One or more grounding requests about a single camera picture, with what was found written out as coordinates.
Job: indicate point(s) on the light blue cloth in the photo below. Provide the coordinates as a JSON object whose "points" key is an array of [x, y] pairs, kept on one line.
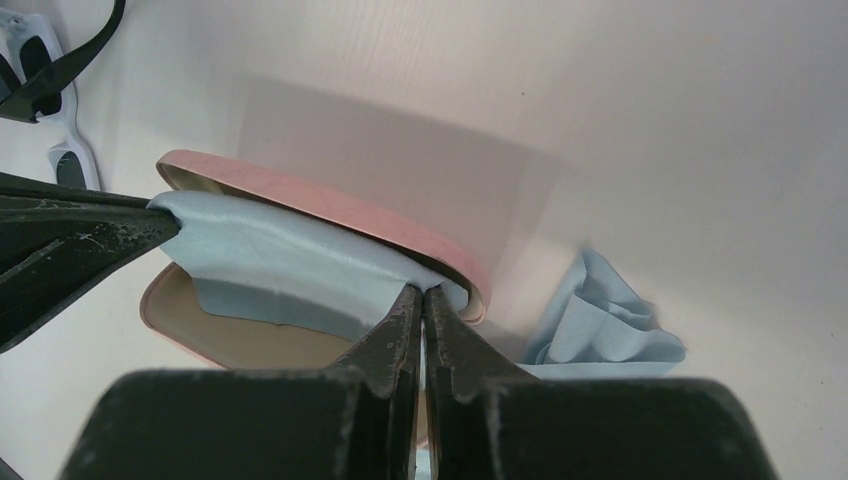
{"points": [[596, 326], [252, 261]]}

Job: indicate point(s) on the pink glasses case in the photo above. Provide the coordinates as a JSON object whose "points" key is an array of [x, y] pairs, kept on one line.
{"points": [[170, 305]]}

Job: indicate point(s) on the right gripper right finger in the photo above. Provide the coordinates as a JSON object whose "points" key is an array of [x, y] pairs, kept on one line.
{"points": [[489, 419]]}

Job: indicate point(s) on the black sunglasses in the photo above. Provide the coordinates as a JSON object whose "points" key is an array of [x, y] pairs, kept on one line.
{"points": [[37, 78]]}

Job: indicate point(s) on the white sunglasses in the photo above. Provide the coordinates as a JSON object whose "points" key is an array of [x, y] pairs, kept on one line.
{"points": [[60, 119]]}

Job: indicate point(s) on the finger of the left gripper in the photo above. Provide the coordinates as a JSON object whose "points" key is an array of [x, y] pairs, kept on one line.
{"points": [[59, 242]]}

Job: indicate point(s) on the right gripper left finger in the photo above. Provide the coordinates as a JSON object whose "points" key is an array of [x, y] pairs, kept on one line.
{"points": [[353, 419]]}

